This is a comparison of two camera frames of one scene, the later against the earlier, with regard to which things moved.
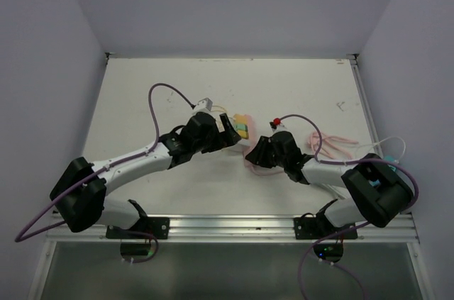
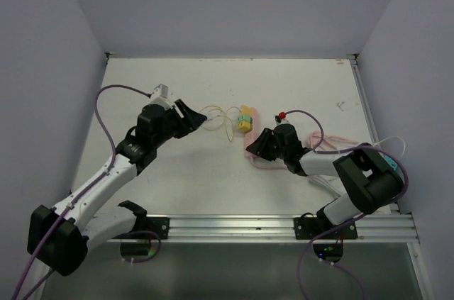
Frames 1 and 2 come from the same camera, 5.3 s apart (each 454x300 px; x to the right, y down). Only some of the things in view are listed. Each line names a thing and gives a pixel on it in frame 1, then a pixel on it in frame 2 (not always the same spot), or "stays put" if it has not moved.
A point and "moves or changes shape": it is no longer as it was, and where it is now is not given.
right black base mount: x=316 y=227 stays put
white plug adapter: x=243 y=145 moves or changes shape
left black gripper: x=223 y=140 -> x=191 y=121
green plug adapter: x=241 y=127 moves or changes shape
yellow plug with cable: x=238 y=118 moves or changes shape
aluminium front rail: x=242 y=228 stays put
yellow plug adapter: x=243 y=133 -> x=245 y=126
